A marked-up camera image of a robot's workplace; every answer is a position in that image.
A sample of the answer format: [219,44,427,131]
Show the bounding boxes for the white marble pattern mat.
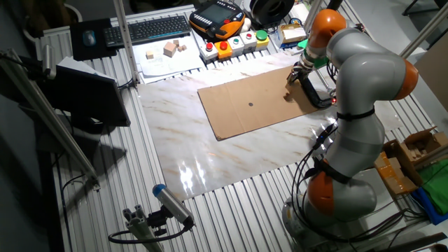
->
[137,52,405,202]

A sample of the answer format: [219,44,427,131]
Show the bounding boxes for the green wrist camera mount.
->
[297,38,330,69]

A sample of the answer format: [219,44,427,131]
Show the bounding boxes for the white box large red button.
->
[199,41,220,62]

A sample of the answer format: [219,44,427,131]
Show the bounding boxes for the black camera cable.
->
[107,223,193,245]

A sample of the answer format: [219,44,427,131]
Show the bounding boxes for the short aluminium profile mount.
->
[122,204,165,252]

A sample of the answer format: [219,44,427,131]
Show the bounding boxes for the open brown cardboard box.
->
[384,126,448,186]

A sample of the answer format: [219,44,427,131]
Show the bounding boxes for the black mouse pad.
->
[69,17,118,62]

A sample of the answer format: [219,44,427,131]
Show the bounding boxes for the brown cardboard panel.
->
[414,41,448,113]

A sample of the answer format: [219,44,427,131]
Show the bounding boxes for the blue bag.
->
[411,187,448,226]

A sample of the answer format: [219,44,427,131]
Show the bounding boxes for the aluminium frame post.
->
[306,0,323,18]
[112,0,141,85]
[398,1,448,60]

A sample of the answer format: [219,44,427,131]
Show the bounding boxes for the dark computer mouse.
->
[82,29,97,48]

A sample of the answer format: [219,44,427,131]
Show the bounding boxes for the aluminium frame strut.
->
[0,48,101,190]

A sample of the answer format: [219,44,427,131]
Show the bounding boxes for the silver camera blue cap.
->
[152,183,195,227]

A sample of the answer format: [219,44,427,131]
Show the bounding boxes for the yellow box green button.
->
[254,29,270,50]

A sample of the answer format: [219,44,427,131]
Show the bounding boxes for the white box small red button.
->
[239,30,258,52]

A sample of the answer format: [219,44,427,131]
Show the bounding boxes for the black computer monitor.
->
[41,64,132,136]

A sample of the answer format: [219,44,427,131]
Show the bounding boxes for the black office chair base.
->
[401,0,448,18]

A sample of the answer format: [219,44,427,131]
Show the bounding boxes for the white box green button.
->
[227,36,245,57]

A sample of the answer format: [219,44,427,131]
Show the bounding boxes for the black orange teach pendant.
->
[188,0,246,41]

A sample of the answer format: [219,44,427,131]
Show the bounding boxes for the orange brown cardboard boxes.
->
[373,150,419,195]

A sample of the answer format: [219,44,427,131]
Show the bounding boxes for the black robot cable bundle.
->
[290,120,433,246]

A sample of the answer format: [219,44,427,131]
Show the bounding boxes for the black filament spool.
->
[250,0,296,26]

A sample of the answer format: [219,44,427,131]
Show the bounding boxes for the brown cardboard sheet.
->
[197,65,321,141]

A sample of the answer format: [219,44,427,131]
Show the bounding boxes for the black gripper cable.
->
[325,61,339,85]

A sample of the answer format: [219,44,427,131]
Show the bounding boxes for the large wooden cube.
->
[163,41,178,58]

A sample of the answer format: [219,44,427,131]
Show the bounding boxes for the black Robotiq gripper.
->
[285,65,308,95]

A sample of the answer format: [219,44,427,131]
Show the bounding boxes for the green cloth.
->
[418,159,448,216]

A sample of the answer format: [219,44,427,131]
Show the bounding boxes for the white printed paper sheets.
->
[132,34,206,83]

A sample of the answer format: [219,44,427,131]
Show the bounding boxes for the orange box red button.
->
[213,41,234,60]

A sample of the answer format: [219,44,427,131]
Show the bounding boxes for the cardboard box white label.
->
[278,22,307,46]

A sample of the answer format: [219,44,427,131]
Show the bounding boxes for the black computer keyboard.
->
[102,15,192,48]

